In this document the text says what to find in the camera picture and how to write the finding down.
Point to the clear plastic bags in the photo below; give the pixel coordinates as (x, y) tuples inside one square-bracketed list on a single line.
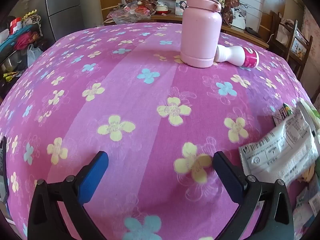
[(125, 15)]

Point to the wooden chair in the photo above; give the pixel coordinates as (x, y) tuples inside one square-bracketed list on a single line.
[(292, 55)]

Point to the white printed snack wrapper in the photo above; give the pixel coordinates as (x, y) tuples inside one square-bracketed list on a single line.
[(280, 147)]

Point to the grey refrigerator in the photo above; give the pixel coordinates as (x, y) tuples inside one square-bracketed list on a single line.
[(72, 5)]

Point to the white plastic bag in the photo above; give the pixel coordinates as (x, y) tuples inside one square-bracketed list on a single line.
[(34, 55)]

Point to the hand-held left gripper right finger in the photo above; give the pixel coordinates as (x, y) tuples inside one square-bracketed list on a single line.
[(228, 177)]

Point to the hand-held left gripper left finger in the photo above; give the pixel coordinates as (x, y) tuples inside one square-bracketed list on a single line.
[(93, 172)]

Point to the red and white bowl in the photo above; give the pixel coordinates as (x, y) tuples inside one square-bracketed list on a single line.
[(163, 10)]

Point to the pink floral tablecloth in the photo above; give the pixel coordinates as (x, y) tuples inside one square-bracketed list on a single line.
[(140, 130)]

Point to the wedding photo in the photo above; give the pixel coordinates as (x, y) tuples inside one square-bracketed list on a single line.
[(238, 17)]

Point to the teal bag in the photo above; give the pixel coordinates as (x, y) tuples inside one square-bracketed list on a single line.
[(15, 38)]

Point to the beige tissue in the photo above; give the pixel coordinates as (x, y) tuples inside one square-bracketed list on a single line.
[(303, 177)]

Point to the white yogurt bottle pink label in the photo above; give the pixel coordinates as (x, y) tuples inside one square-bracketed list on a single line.
[(237, 53)]

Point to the couple photo frame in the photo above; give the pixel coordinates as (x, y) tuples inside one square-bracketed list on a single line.
[(180, 7)]

